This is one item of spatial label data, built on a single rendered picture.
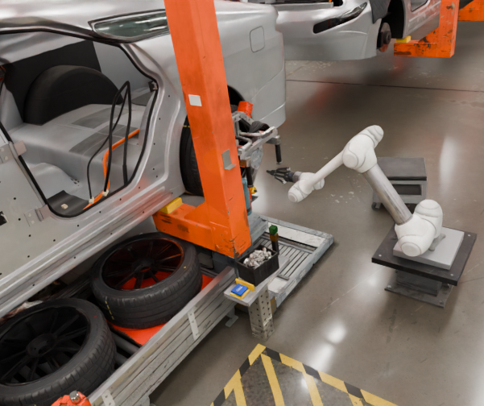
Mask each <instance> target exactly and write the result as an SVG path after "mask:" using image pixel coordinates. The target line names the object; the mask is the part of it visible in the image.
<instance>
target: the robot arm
mask: <svg viewBox="0 0 484 406"><path fill-rule="evenodd" d="M382 137H383V130H382V128H381V127H380V126H369V127H367V128H366V129H365V130H363V131H361V132H360V133H358V134H357V135H355V136H354V137H353V138H352V139H351V140H350V141H349V142H348V143H347V144H346V146H345V148H344V150H343V151H342V152H341V153H339V154H338V155H337V156H336V157H334V158H333V159H332V160H331V161H330V162H328V163H327V164H326V165H325V166H324V167H323V168H322V169H321V170H320V171H318V172H317V173H316V174H314V173H310V172H292V171H291V170H290V168H289V167H286V168H277V169H276V170H271V171H269V170H267V171H266V172H267V173H270V175H272V176H274V178H275V179H277V180H279V181H281V182H282V183H283V184H285V183H286V182H292V183H294V185H293V186H292V187H291V188H290V190H289V192H288V198H289V199H290V200H291V201H293V202H299V201H302V200H303V199H304V198H306V197H307V196H308V194H309V193H311V192H312V190H314V189H322V188H323V186H324V183H325V181H324V178H325V177H326V176H327V175H328V174H329V173H331V172H332V171H334V170H335V169H336V168H338V167H339V166H340V165H342V164H344V165H345V166H346V167H347V168H351V169H354V170H355V171H356V172H359V173H361V174H362V175H363V176H364V178H365V179H366V181H367V182H368V184H369V185H370V187H371V188H372V189H373V191H374V192H375V194H376V195H377V197H378V198H379V200H380V201H381V202H382V203H383V205H384V207H385V208H386V210H387V211H388V213H389V214H390V215H391V217H392V218H393V220H394V221H395V232H396V234H397V237H398V240H399V247H400V249H401V250H402V252H403V253H404V254H406V255H409V256H417V255H422V254H423V253H424V252H425V251H426V250H429V251H434V250H435V248H436V247H437V245H438V244H439V243H440V242H441V240H442V239H444V238H445V237H446V234H443V233H440V232H441V225H442V218H443V213H442V209H441V207H440V205H439V204H438V203H436V202H435V201H432V200H424V201H421V202H420V203H419V204H418V205H417V206H416V207H415V211H414V214H411V212H410V211H409V209H408V208H407V206H406V205H405V204H404V203H403V201H402V199H401V198H400V196H399V194H398V193H397V192H396V191H395V189H394V188H393V186H392V185H391V183H390V181H389V180H388V179H387V177H386V176H385V175H384V173H383V171H382V170H381V168H380V167H379V166H378V164H377V159H376V156H375V153H374V149H375V147H376V146H377V144H378V142H380V140H381V139H382ZM285 170H287V171H286V172H280V171H285ZM276 173H279V174H283V176H282V175H278V174H276ZM277 177H282V178H284V179H285V181H284V180H281V179H279V178H277Z"/></svg>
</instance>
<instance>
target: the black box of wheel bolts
mask: <svg viewBox="0 0 484 406"><path fill-rule="evenodd" d="M236 263H237V266H238V274H239V277H240V278H242V279H243V280H245V281H247V282H248V283H250V284H253V285H254V286H255V287H257V286H258V285H259V284H261V283H262V282H263V281H264V280H265V279H266V278H268V277H269V276H270V275H272V274H273V273H274V272H276V271H277V270H278V269H279V258H278V252H276V251H273V250H272V249H270V248H268V247H266V246H264V245H261V244H260V245H258V246H257V247H256V248H254V249H253V250H252V251H250V252H249V253H247V254H246V255H244V256H243V257H241V258H240V259H239V260H238V261H236Z"/></svg>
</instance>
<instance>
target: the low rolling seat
mask: <svg viewBox="0 0 484 406"><path fill-rule="evenodd" d="M376 159H377V164H378V166H379V167H380V168H381V170H382V171H383V173H384V175H385V176H386V177H387V179H388V180H389V181H390V183H391V185H392V186H393V188H394V189H395V191H396V192H397V193H398V194H399V196H400V198H401V199H402V201H403V203H415V204H416V205H418V204H419V203H420V202H421V201H424V200H426V192H427V183H428V181H427V172H426V166H425V160H424V157H376ZM373 202H374V203H373V204H372V206H371V208H372V209H373V210H379V209H380V207H381V203H382V202H381V201H380V200H379V198H378V197H377V195H376V194H375V192H374V191H373Z"/></svg>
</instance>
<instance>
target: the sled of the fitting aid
mask: <svg viewBox="0 0 484 406"><path fill-rule="evenodd" d="M260 220H261V221H260V222H259V223H258V224H257V225H256V226H255V227H254V228H253V229H251V230H250V236H251V237H252V241H253V242H254V241H255V240H256V239H257V238H258V237H259V236H260V235H262V234H263V233H264V232H265V231H266V230H267V229H268V228H269V226H268V220H266V219H263V218H260ZM193 245H194V247H195V248H196V251H199V252H201V253H203V254H206V255H209V256H211V251H208V250H206V249H205V247H203V246H199V245H197V244H195V243H193Z"/></svg>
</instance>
